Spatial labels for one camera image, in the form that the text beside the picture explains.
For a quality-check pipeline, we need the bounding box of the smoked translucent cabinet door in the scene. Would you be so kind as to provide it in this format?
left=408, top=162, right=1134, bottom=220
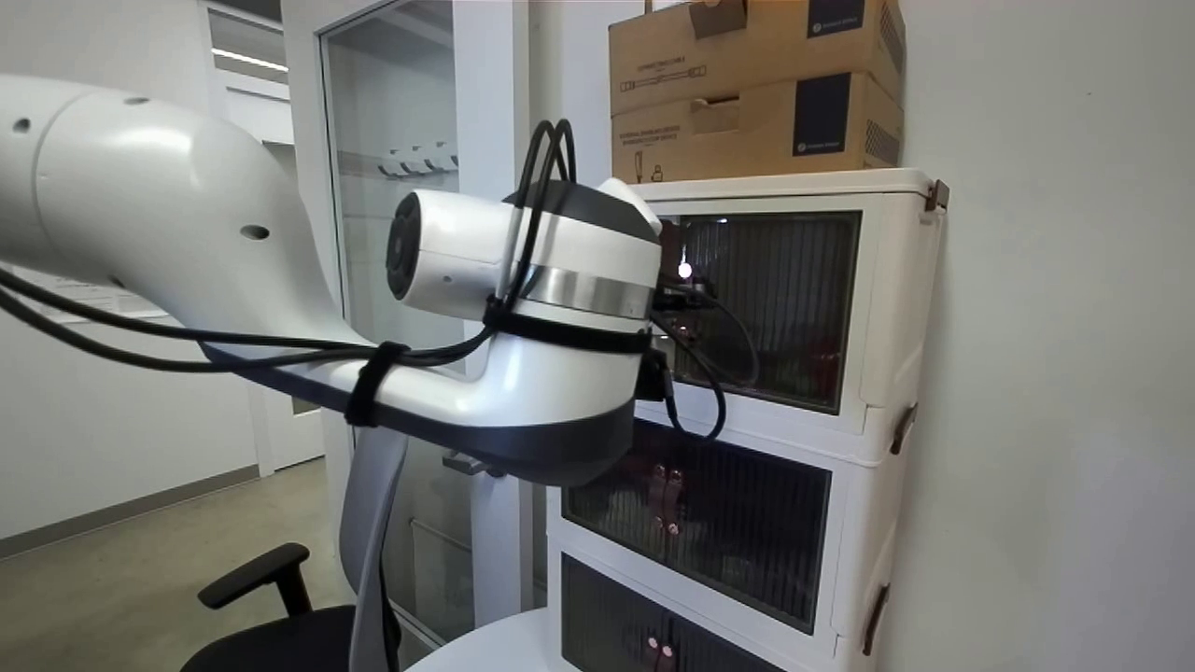
left=665, top=427, right=835, bottom=639
left=648, top=606, right=790, bottom=672
left=679, top=210, right=865, bottom=417
left=555, top=434, right=671, bottom=583
left=555, top=551, right=657, bottom=672

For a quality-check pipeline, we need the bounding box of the flat brown cardboard box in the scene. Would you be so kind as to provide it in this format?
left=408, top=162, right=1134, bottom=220
left=606, top=0, right=906, bottom=113
left=612, top=69, right=905, bottom=186

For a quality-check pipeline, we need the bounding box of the white three-tier storage cabinet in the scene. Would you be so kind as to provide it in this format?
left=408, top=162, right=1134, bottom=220
left=539, top=163, right=953, bottom=672

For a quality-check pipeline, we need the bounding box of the white framed glass door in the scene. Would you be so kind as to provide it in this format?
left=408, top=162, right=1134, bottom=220
left=313, top=0, right=541, bottom=644

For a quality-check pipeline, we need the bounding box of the white door with small window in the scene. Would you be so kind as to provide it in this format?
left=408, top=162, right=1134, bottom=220
left=254, top=392, right=331, bottom=477

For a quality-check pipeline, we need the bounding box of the grey and black office chair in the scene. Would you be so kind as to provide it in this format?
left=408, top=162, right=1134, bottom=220
left=178, top=427, right=414, bottom=672

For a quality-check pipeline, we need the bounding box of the silver door handle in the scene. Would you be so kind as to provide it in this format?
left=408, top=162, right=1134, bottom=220
left=438, top=449, right=505, bottom=483

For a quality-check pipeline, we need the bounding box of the black velcro cable strap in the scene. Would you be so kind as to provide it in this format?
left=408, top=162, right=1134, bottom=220
left=340, top=340, right=414, bottom=434

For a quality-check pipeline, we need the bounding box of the white wall coat hook rack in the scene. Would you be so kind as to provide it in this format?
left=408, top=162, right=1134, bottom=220
left=373, top=137, right=464, bottom=183

